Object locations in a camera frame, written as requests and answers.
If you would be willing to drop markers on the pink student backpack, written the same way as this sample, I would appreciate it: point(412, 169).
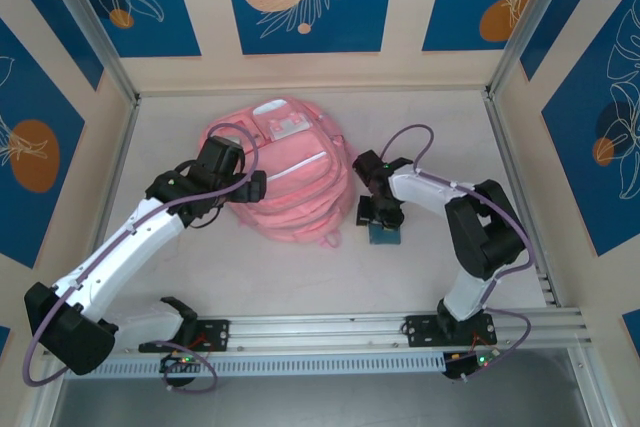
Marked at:
point(300, 197)

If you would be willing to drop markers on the aluminium table side rail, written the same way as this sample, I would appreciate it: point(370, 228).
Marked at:
point(510, 157)
point(122, 157)

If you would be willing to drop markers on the blue pencil case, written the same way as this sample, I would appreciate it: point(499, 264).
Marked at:
point(385, 238)

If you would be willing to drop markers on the aluminium frame post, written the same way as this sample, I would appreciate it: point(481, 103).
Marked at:
point(96, 32)
point(533, 22)

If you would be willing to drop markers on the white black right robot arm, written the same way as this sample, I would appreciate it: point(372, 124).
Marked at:
point(430, 189)

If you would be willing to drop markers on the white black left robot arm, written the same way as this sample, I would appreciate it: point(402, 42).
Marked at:
point(130, 252)

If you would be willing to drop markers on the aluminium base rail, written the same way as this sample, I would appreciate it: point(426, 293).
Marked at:
point(325, 329)

